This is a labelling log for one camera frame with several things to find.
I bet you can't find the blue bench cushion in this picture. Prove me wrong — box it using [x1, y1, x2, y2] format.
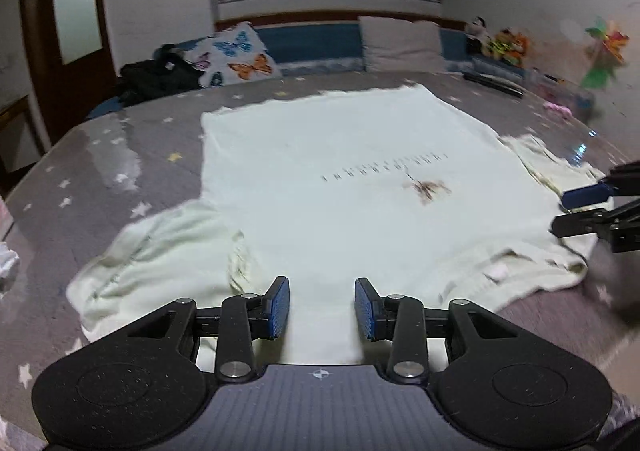
[87, 22, 528, 120]

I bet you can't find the plain beige pillow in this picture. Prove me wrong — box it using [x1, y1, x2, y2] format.
[358, 16, 447, 74]

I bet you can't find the crumpled white tissue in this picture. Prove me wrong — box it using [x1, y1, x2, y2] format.
[0, 241, 21, 297]

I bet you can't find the black remote control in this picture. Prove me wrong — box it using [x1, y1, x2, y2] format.
[462, 72, 523, 96]

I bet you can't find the white T-shirt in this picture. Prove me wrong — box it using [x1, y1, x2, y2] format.
[66, 83, 616, 367]

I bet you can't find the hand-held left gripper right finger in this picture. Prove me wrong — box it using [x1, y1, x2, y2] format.
[355, 277, 547, 386]

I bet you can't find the dark wooden side cabinet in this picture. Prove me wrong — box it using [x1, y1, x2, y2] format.
[0, 96, 46, 192]

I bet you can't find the orange plush toy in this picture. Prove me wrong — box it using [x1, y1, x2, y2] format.
[492, 28, 531, 68]

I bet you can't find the black bag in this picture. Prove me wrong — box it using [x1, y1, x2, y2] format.
[117, 45, 206, 108]

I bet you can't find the butterfly print pillow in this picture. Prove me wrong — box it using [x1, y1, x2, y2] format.
[192, 22, 283, 89]

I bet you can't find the colourful pinwheel toy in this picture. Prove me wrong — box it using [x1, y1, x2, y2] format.
[580, 17, 631, 92]

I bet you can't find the grey star-print tablecloth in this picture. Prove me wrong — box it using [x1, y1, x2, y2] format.
[0, 71, 640, 451]

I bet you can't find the brown wooden door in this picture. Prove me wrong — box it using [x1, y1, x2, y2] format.
[19, 0, 118, 146]

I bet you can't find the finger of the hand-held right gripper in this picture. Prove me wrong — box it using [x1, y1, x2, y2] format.
[560, 160, 640, 208]
[550, 200, 640, 254]

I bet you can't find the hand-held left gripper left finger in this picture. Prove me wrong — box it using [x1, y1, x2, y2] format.
[99, 276, 291, 383]

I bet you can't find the pink plastic box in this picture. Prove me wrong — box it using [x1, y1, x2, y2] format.
[0, 196, 15, 238]

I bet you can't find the panda plush toy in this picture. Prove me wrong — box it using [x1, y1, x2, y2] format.
[465, 17, 493, 56]

